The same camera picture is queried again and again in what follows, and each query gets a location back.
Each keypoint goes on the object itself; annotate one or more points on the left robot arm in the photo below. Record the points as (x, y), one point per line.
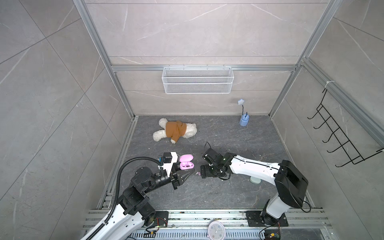
(131, 209)

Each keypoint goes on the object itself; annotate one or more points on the mint green charging case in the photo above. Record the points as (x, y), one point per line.
(255, 180)

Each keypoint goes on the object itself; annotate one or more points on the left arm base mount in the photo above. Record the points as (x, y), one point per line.
(160, 218)

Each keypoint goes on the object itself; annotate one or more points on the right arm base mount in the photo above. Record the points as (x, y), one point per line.
(257, 219)

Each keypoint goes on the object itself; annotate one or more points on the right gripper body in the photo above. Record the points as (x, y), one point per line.
(210, 171)

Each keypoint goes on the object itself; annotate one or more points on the white wire wall basket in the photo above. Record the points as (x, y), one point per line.
(197, 80)

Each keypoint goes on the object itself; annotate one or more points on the white plush dog brown shirt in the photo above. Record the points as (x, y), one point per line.
(174, 130)

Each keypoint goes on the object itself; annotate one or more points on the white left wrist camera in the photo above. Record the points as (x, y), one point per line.
(168, 159)

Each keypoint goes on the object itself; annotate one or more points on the black wall hook rack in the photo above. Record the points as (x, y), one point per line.
(339, 135)

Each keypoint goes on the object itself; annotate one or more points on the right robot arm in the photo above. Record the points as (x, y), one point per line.
(290, 183)

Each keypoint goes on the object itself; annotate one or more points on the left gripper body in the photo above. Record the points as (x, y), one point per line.
(162, 180)

